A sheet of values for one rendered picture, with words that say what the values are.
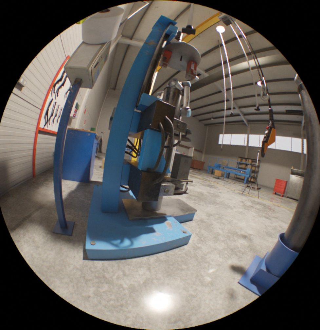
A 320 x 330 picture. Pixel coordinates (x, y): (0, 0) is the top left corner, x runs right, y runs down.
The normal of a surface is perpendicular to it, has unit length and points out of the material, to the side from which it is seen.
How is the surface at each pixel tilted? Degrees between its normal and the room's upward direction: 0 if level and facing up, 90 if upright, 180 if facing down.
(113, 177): 90
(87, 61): 90
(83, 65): 90
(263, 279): 90
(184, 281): 0
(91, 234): 0
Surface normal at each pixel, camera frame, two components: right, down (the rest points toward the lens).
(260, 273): -0.87, -0.13
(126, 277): 0.19, -0.98
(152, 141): 0.46, 0.16
